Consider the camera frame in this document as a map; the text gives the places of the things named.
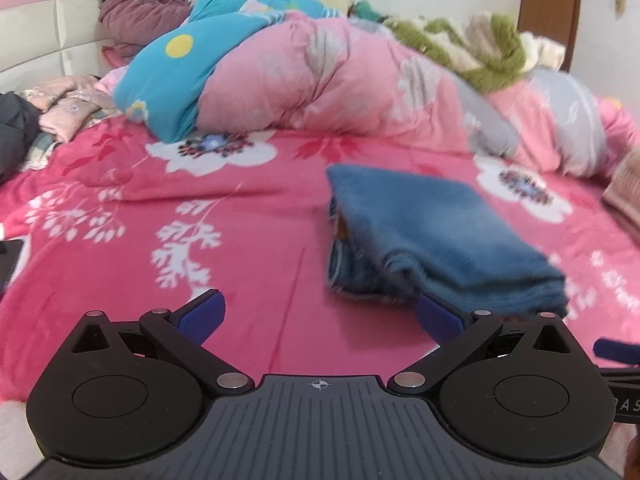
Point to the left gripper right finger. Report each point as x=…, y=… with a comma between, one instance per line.
x=459, y=336

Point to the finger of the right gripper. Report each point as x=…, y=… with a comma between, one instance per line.
x=617, y=351

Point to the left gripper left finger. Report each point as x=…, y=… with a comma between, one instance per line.
x=178, y=337

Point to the blue denim jeans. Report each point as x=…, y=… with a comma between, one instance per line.
x=399, y=237

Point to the pink floral bed sheet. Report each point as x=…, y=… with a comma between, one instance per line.
x=120, y=223

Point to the pink checked folded garment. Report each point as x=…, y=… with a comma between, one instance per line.
x=622, y=196

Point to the black phone on bed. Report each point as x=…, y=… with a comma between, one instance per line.
x=10, y=253

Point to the blue floral quilt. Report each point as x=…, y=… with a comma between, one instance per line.
x=163, y=83

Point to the dark garment at bed edge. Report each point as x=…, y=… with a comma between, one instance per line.
x=19, y=126

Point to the green white fluffy blanket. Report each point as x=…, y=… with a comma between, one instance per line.
x=487, y=51

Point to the pink grey floral duvet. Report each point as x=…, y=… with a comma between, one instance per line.
x=336, y=76

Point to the person in purple jacket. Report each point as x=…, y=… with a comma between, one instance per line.
x=131, y=25

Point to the white pink padded headboard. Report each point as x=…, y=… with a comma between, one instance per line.
x=47, y=39

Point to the brown wooden door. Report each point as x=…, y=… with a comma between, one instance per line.
x=555, y=19

